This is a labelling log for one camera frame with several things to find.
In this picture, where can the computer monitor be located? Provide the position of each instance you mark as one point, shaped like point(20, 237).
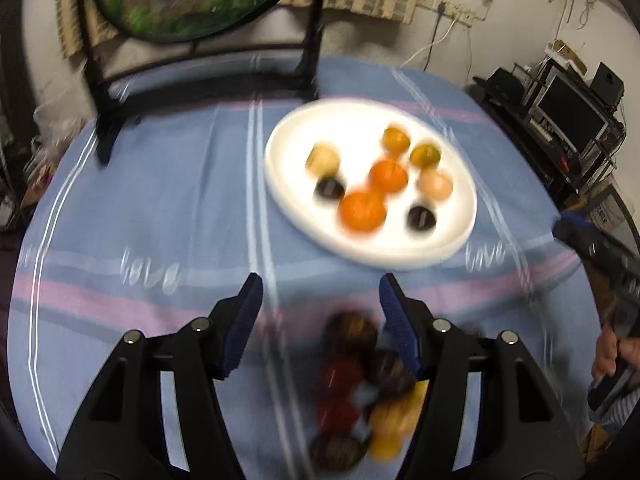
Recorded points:
point(570, 112)

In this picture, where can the beige speckled oval fruit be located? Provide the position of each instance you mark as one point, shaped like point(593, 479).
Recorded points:
point(322, 160)

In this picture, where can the black media shelf unit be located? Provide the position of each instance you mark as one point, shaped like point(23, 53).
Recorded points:
point(550, 160)

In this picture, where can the glossy dark chestnut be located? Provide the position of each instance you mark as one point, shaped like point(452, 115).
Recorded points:
point(336, 452)

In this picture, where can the red cherry tomato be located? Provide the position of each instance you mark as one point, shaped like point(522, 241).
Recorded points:
point(342, 375)
point(337, 412)

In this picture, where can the blue plaid tablecloth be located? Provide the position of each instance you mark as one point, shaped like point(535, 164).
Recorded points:
point(175, 200)

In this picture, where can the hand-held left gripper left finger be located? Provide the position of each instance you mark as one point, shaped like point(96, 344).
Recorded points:
point(245, 320)

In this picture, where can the orange mandarin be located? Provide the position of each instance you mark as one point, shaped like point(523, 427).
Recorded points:
point(362, 211)
point(387, 176)

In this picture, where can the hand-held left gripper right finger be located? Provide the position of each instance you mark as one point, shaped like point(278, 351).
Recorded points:
point(397, 320)

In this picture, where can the large pale round fruit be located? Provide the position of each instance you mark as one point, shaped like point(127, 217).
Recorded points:
point(435, 185)

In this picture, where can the clear plastic bag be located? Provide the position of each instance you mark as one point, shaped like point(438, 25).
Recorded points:
point(62, 112)

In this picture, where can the green tomato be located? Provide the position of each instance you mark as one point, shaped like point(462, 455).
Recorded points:
point(425, 156)

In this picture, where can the white round plate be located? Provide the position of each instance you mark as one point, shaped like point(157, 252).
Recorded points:
point(300, 220)

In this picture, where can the yellow tomato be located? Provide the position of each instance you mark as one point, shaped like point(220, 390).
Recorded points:
point(395, 139)

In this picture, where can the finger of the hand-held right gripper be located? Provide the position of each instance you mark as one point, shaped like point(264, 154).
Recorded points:
point(595, 245)

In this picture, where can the small yellow round fruit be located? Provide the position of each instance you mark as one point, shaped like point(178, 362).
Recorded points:
point(395, 422)

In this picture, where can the person's right hand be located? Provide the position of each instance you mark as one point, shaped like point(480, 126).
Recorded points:
point(607, 357)

